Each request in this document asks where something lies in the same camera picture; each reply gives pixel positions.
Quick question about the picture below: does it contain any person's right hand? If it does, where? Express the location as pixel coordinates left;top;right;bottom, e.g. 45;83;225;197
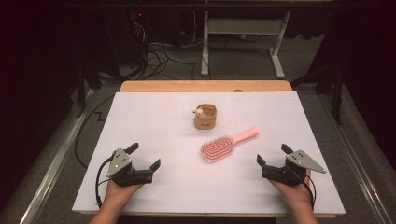
269;169;313;209

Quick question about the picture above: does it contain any person's left hand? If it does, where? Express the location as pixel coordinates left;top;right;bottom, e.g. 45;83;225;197
104;178;146;205

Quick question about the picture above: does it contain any pink hairbrush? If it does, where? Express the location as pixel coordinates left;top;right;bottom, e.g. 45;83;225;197
201;126;260;163

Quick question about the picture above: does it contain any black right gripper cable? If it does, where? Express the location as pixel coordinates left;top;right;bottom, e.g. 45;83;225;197
292;167;317;210

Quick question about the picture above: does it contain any metal floor rail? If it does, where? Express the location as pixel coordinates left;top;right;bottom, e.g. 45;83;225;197
18;88;96;224
317;92;396;224

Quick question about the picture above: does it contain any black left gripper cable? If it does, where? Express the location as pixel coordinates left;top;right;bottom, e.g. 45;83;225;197
94;154;116;209

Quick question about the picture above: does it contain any white board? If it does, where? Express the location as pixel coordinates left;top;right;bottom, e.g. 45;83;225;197
72;91;347;216

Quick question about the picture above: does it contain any brown holder with small figure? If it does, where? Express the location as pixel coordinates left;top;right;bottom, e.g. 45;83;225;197
192;103;218;131

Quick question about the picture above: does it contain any wooden table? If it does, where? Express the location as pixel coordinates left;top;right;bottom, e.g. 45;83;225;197
78;79;337;218

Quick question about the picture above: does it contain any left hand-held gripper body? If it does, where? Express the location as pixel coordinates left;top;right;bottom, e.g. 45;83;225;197
106;147;154;188

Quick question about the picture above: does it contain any black computer tower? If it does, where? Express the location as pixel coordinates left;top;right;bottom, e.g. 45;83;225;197
104;10;148;69

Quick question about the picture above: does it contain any long black floor cable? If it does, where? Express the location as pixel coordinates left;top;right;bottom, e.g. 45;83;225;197
74;94;116;170

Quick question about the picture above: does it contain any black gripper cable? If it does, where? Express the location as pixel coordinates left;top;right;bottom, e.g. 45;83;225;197
94;154;116;209
292;167;317;210

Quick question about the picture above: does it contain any white desk frame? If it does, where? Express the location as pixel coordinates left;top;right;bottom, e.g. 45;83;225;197
200;10;292;79

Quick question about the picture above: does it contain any black stand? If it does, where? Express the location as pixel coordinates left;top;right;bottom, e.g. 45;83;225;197
76;62;104;119
290;62;345;126

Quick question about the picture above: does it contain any bundle of floor cables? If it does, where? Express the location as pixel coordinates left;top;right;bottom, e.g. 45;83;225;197
124;40;198;81

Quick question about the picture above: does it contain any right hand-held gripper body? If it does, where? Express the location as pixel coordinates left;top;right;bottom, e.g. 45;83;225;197
262;149;327;187

